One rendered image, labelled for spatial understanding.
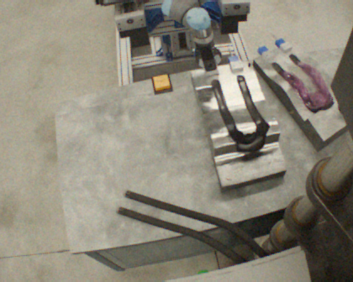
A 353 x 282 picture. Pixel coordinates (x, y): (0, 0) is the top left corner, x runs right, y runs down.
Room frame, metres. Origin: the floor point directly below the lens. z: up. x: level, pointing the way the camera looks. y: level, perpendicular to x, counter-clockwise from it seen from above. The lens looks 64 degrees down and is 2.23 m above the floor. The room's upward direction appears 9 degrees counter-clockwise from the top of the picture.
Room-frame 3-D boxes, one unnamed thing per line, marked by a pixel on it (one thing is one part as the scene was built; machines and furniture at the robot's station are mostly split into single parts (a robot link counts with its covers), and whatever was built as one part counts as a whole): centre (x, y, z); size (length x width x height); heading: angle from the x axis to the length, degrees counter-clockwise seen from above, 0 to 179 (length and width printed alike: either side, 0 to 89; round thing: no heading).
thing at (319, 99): (0.82, -0.59, 0.90); 0.26 x 0.18 x 0.08; 20
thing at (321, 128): (0.82, -0.60, 0.86); 0.50 x 0.26 x 0.11; 20
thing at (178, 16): (1.01, -0.09, 1.24); 0.11 x 0.11 x 0.08; 39
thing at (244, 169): (0.72, -0.25, 0.87); 0.50 x 0.26 x 0.14; 3
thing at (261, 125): (0.73, -0.26, 0.92); 0.35 x 0.16 x 0.09; 3
